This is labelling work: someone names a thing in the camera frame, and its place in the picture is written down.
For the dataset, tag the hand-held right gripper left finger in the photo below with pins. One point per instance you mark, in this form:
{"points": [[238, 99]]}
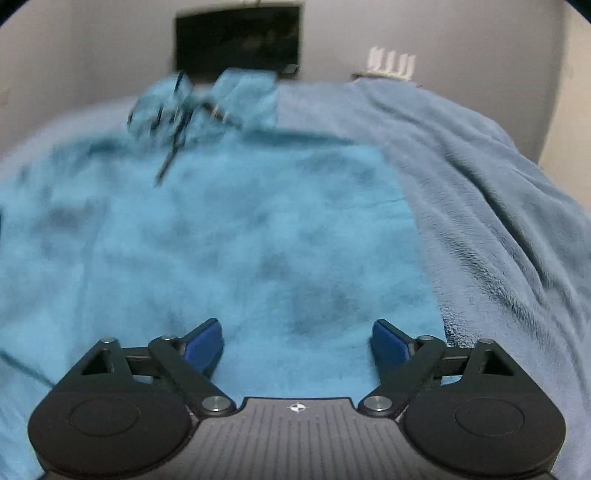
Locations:
{"points": [[203, 344]]}

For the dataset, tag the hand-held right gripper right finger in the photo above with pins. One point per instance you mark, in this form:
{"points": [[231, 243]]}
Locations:
{"points": [[390, 344]]}

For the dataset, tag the teal hoodie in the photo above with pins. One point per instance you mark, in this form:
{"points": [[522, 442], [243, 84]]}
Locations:
{"points": [[240, 240]]}

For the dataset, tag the blue-grey fleece blanket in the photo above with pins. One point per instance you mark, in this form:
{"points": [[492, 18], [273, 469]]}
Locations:
{"points": [[485, 184]]}

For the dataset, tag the white router with antennas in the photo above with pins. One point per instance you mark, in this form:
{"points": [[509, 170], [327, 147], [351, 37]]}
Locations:
{"points": [[391, 62]]}

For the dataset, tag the black television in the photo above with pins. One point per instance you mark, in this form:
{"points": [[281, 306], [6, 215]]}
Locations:
{"points": [[238, 39]]}

